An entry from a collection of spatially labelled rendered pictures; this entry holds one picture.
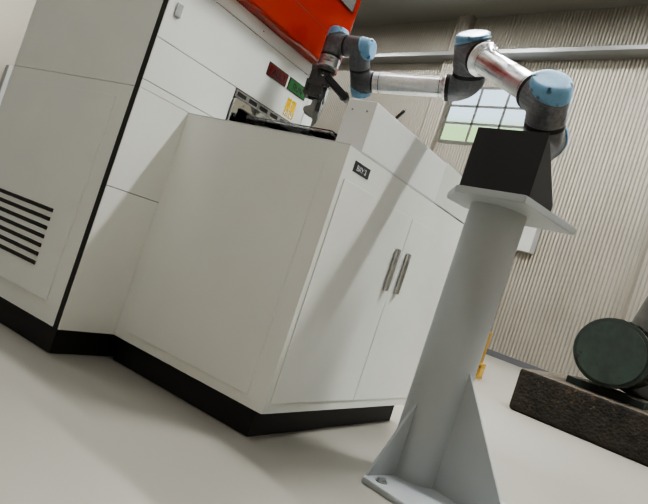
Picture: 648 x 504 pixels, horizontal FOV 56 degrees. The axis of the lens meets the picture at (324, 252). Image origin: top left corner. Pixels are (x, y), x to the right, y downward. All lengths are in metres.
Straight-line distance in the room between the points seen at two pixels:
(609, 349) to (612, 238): 4.65
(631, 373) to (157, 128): 3.00
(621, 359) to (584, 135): 5.57
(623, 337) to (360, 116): 2.66
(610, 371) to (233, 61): 2.83
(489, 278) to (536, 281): 7.07
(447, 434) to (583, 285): 6.88
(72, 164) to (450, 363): 1.26
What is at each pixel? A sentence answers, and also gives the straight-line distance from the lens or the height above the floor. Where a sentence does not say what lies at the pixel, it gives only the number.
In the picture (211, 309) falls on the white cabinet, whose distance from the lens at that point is 1.75.
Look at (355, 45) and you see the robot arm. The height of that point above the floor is 1.26.
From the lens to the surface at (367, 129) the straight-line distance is 1.67.
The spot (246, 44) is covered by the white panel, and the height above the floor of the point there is 1.12.
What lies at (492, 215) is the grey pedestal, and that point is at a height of 0.77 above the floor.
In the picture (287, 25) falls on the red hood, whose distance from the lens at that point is 2.25.
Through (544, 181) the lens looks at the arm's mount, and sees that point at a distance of 1.74.
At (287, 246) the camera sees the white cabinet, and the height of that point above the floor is 0.51.
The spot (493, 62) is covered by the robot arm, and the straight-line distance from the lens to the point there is 2.04.
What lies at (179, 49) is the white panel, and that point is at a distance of 1.98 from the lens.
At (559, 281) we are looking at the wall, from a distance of 8.64.
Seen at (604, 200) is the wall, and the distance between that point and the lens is 8.73.
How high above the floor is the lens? 0.50
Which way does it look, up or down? 1 degrees up
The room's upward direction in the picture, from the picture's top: 18 degrees clockwise
